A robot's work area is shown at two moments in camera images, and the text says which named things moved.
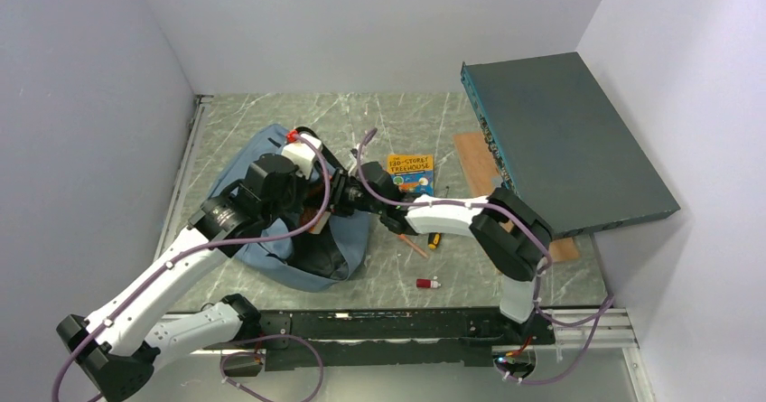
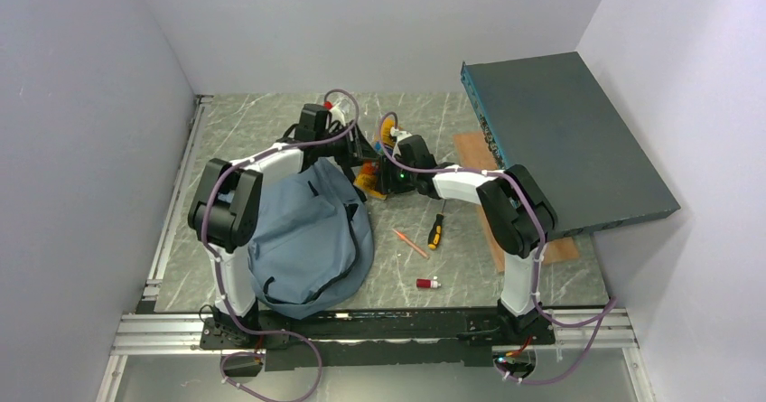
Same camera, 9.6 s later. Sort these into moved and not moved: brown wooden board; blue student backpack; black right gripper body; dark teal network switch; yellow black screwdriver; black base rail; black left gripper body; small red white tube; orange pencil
Moved: blue student backpack; black left gripper body; black right gripper body
Not moved: black base rail; brown wooden board; orange pencil; yellow black screwdriver; dark teal network switch; small red white tube
